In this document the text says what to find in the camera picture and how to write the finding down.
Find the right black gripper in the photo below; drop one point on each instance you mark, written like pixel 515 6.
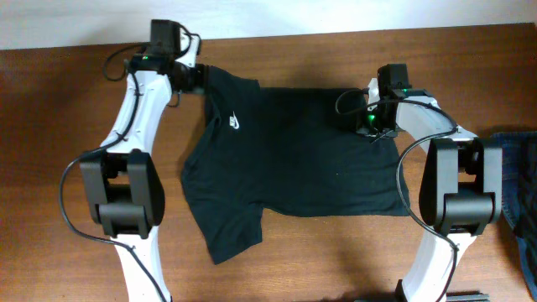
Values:
pixel 367 131

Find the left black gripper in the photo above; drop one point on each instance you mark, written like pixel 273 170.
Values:
pixel 200 85

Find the black nike t-shirt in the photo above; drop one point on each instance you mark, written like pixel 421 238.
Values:
pixel 289 150

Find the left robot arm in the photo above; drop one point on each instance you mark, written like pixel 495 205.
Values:
pixel 123 190

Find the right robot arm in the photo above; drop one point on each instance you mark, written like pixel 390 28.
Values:
pixel 461 188

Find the blue denim jeans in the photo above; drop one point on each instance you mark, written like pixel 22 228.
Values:
pixel 519 197

